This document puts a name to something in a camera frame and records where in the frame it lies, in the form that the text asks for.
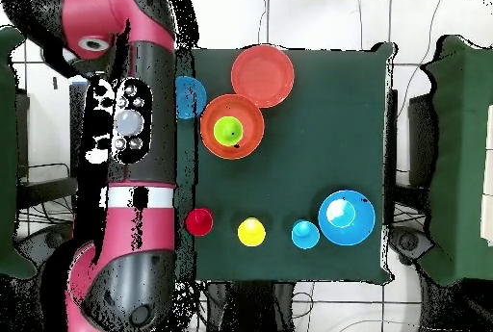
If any lime green cup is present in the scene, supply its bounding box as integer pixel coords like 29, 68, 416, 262
213, 115, 245, 147

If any orange bowl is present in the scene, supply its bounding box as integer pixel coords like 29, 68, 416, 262
198, 93, 266, 161
230, 44, 296, 109

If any small blue bowl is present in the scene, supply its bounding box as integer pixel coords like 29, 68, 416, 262
174, 75, 208, 120

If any dark green tablecloth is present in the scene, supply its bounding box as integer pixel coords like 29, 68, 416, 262
174, 41, 396, 284

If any yellow cup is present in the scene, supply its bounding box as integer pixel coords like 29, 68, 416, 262
237, 217, 267, 247

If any red cup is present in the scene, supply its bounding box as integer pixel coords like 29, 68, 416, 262
184, 207, 215, 238

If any light blue cup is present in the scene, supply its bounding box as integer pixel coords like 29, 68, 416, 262
290, 218, 322, 250

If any large blue bowl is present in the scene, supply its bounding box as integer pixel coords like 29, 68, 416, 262
318, 190, 376, 247

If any green cloth side table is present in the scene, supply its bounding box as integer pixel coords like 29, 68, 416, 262
417, 34, 493, 288
0, 25, 37, 280

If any black metal frame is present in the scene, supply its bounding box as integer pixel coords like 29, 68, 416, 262
14, 83, 84, 210

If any tangle of cables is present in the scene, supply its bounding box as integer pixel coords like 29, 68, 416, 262
16, 192, 76, 233

